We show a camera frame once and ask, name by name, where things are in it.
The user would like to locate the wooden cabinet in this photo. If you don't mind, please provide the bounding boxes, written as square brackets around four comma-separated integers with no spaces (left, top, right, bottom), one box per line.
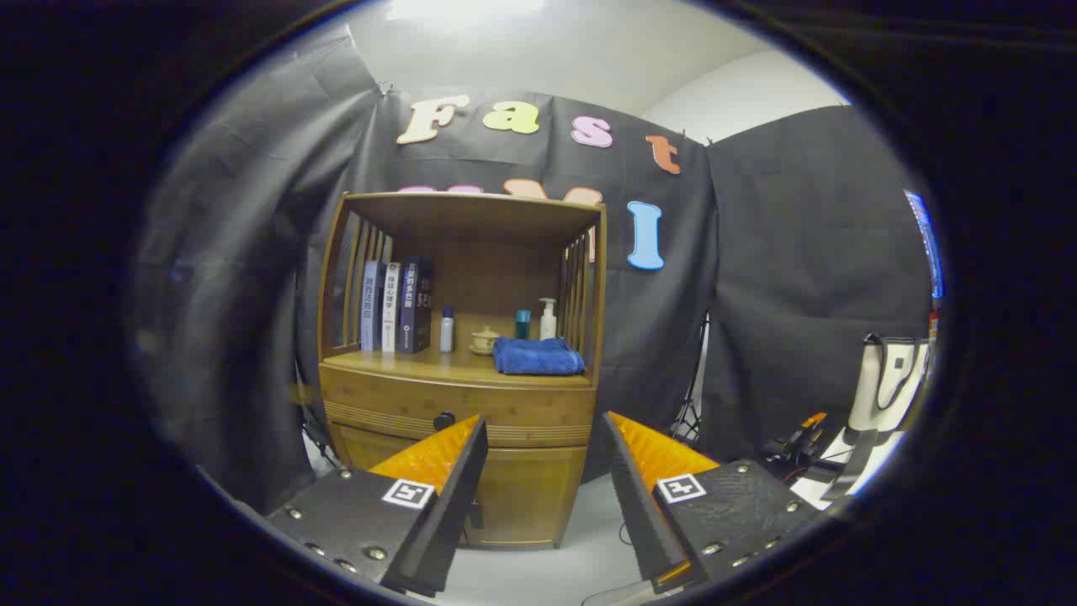
[317,192,607,550]

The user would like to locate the black and orange gripper device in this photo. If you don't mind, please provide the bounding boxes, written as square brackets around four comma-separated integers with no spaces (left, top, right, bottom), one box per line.
[761,411,851,476]

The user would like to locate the wooden drawer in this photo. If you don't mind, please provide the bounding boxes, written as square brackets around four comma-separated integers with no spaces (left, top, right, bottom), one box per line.
[320,364,598,447]

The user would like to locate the blue wall poster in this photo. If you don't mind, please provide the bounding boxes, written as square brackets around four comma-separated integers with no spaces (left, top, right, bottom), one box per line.
[905,189,945,300]

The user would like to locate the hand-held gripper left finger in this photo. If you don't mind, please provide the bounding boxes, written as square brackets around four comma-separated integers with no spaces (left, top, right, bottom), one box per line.
[265,414,490,598]

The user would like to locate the light blue book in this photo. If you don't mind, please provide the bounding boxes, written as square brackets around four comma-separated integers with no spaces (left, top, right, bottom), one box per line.
[360,259,386,352]

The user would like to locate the wooden countertop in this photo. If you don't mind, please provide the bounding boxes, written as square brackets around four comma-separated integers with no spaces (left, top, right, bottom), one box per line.
[324,347,594,388]

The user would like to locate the white tote bag black straps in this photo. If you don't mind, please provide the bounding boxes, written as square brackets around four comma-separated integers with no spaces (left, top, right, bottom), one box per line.
[846,332,931,434]

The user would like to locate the blue towel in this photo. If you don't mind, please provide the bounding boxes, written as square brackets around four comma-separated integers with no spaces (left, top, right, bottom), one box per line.
[492,337,586,376]

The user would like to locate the black light stand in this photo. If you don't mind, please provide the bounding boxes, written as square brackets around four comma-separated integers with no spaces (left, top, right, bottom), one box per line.
[671,316,709,443]

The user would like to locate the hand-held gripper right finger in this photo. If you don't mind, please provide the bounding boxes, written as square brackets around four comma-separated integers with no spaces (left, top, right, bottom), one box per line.
[601,411,824,595]

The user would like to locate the dark blue book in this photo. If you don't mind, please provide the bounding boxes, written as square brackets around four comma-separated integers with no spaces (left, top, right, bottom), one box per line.
[397,256,433,354]

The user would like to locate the white book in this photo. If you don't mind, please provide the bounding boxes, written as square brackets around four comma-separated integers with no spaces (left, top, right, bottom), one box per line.
[382,261,402,353]

